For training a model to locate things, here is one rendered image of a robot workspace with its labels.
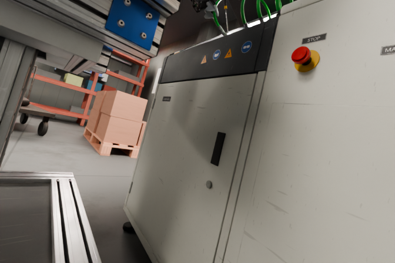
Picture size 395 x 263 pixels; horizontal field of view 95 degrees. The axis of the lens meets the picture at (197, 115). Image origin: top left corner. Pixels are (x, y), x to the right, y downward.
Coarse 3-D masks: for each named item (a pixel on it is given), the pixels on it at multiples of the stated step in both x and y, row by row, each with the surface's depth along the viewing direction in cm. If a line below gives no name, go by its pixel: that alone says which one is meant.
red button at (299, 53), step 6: (300, 48) 38; (306, 48) 38; (294, 54) 39; (300, 54) 38; (306, 54) 38; (312, 54) 40; (318, 54) 39; (294, 60) 39; (300, 60) 38; (306, 60) 38; (312, 60) 40; (318, 60) 39; (294, 66) 42; (300, 66) 41; (306, 66) 40; (312, 66) 39
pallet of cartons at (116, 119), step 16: (96, 96) 315; (112, 96) 237; (128, 96) 236; (96, 112) 284; (112, 112) 226; (128, 112) 238; (144, 112) 251; (96, 128) 273; (112, 128) 228; (128, 128) 239; (144, 128) 255; (96, 144) 259; (112, 144) 226; (128, 144) 241
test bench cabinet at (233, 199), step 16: (256, 80) 50; (256, 96) 49; (256, 112) 48; (240, 160) 48; (240, 176) 47; (128, 192) 99; (128, 224) 95; (224, 224) 47; (144, 240) 75; (224, 240) 46; (224, 256) 45
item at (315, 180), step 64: (384, 0) 33; (320, 64) 38; (384, 64) 31; (256, 128) 47; (320, 128) 35; (384, 128) 29; (256, 192) 42; (320, 192) 33; (384, 192) 27; (256, 256) 39; (320, 256) 31; (384, 256) 25
